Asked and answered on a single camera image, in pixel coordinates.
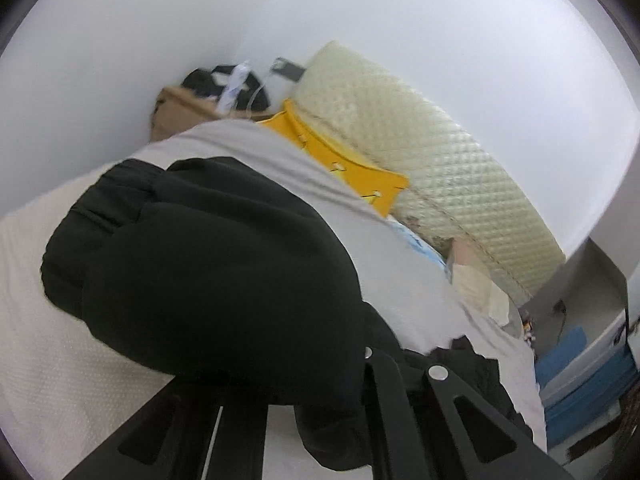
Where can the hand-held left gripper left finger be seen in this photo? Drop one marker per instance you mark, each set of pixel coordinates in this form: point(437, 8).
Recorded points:
point(235, 430)

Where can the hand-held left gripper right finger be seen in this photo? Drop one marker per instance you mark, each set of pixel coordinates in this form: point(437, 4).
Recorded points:
point(400, 410)

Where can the black pants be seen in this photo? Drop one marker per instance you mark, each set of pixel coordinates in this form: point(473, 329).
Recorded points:
point(210, 265)

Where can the grey bed sheet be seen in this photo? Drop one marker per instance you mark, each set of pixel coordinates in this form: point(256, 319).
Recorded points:
point(90, 375)

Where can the blue storage bin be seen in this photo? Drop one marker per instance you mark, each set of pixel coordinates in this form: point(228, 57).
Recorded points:
point(585, 380)

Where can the cream quilted mattress roll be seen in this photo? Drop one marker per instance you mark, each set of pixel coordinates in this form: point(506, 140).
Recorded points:
point(430, 160)

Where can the yellow cardboard box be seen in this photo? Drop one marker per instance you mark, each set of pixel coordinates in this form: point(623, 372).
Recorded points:
point(345, 160)

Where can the brown cardboard box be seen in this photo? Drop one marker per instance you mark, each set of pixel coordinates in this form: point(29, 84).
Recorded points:
point(175, 115)

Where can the black bag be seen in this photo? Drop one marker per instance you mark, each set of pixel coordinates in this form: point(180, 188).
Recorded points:
point(220, 85)

